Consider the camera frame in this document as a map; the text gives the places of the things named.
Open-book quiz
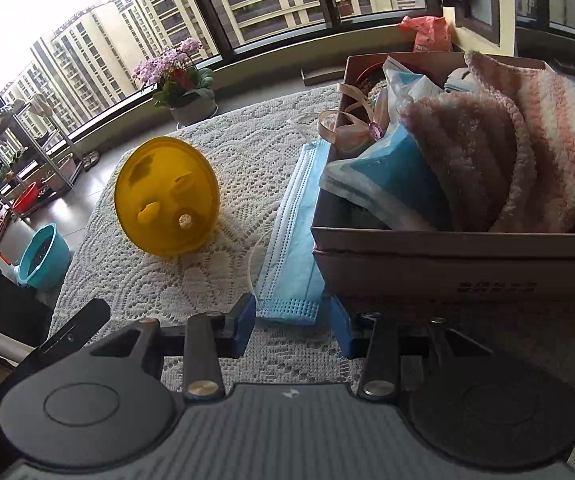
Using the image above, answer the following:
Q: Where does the red basin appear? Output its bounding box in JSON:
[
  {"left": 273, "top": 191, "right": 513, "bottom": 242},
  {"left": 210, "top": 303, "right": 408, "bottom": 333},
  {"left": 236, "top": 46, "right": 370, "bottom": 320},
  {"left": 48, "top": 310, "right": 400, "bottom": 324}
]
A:
[{"left": 10, "top": 181, "right": 44, "bottom": 217}]

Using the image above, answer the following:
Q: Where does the blue face mask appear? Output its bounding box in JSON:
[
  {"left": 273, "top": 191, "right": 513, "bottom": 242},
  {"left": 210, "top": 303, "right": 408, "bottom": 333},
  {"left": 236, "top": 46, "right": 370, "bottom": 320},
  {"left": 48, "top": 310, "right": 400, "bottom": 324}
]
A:
[
  {"left": 444, "top": 72, "right": 474, "bottom": 96},
  {"left": 254, "top": 139, "right": 330, "bottom": 326}
]

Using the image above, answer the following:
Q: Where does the metal shelf rack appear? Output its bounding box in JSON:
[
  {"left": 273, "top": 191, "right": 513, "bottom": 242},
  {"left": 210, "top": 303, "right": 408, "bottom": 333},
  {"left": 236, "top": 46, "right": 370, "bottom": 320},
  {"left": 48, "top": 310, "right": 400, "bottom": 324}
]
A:
[{"left": 0, "top": 99, "right": 84, "bottom": 212}]

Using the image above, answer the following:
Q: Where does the cardboard box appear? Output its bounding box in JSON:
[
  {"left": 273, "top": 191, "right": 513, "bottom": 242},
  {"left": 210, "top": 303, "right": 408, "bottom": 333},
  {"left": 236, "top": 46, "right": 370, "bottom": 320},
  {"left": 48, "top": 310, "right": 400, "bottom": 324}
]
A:
[{"left": 311, "top": 51, "right": 575, "bottom": 314}]

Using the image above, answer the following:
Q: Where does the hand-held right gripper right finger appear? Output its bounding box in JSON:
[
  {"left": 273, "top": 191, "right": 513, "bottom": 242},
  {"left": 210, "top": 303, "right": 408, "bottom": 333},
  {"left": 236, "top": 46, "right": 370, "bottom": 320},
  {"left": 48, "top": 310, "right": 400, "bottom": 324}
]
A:
[{"left": 328, "top": 296, "right": 494, "bottom": 402}]

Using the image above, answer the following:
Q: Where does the pink orchid plant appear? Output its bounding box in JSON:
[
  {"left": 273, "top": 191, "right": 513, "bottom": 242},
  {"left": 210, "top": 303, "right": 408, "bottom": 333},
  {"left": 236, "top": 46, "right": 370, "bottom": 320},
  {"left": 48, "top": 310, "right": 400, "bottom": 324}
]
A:
[{"left": 132, "top": 37, "right": 218, "bottom": 127}]

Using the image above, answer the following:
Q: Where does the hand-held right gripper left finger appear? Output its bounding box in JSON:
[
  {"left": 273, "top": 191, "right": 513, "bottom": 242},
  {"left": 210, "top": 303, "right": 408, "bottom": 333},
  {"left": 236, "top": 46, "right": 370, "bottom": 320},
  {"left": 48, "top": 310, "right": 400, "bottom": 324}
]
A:
[{"left": 87, "top": 292, "right": 257, "bottom": 402}]

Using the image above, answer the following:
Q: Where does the pink hair band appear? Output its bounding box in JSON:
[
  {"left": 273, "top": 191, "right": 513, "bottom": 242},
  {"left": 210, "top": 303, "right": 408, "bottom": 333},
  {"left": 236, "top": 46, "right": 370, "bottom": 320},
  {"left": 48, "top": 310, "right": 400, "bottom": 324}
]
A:
[{"left": 317, "top": 82, "right": 387, "bottom": 157}]

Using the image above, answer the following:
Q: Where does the white lace tablecloth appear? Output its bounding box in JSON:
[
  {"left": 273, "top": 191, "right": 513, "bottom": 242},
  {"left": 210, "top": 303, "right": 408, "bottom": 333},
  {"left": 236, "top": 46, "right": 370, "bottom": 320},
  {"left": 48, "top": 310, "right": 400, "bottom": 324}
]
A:
[{"left": 48, "top": 82, "right": 575, "bottom": 480}]

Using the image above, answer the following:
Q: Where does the yellow plastic ball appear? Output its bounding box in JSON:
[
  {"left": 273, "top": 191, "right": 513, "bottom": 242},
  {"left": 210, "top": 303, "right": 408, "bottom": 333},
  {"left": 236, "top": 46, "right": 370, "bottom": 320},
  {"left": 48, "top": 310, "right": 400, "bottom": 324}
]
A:
[{"left": 114, "top": 136, "right": 222, "bottom": 259}]

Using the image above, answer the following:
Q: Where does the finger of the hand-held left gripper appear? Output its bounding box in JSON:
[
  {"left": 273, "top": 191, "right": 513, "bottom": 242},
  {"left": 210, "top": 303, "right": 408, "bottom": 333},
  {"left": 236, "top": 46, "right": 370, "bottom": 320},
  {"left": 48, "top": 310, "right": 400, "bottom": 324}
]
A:
[{"left": 39, "top": 298, "right": 112, "bottom": 357}]

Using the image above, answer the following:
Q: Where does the orange plastic bag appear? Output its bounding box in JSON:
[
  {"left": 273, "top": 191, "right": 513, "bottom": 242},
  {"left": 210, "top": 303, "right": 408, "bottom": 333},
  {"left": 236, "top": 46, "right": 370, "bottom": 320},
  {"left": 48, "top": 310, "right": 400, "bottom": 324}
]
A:
[{"left": 398, "top": 15, "right": 453, "bottom": 53}]

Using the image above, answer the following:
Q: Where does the cream white shoe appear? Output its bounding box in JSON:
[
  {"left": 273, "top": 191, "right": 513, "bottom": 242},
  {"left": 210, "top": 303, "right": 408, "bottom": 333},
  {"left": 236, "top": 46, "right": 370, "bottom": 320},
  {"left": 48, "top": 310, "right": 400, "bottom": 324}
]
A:
[{"left": 321, "top": 122, "right": 454, "bottom": 233}]

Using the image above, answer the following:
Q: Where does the teal basin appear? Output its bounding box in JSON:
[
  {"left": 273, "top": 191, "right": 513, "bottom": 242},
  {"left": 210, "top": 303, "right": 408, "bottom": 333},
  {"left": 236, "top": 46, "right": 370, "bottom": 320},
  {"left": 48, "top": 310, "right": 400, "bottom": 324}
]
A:
[{"left": 16, "top": 222, "right": 72, "bottom": 291}]

